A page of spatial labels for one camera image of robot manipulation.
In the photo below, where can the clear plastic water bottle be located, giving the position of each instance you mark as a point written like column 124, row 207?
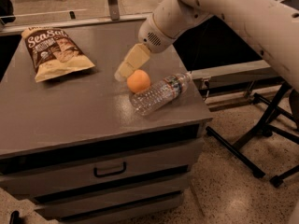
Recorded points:
column 160, row 93

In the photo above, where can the metal railing frame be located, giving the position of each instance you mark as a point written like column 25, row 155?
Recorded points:
column 71, row 13

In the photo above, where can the black drawer handle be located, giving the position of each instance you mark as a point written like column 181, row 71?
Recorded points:
column 110, row 171

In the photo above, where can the black tripod stand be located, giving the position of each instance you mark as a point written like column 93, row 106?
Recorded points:
column 262, row 127

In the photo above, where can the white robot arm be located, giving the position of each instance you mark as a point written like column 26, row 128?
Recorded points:
column 270, row 28

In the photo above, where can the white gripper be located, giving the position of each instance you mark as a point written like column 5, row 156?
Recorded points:
column 151, row 36

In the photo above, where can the orange fruit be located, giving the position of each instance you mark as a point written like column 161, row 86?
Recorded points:
column 138, row 81

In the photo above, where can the sea salt chips bag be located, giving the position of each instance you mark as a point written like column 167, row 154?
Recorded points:
column 54, row 53

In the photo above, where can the grey drawer cabinet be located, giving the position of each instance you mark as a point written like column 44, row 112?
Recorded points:
column 52, row 135

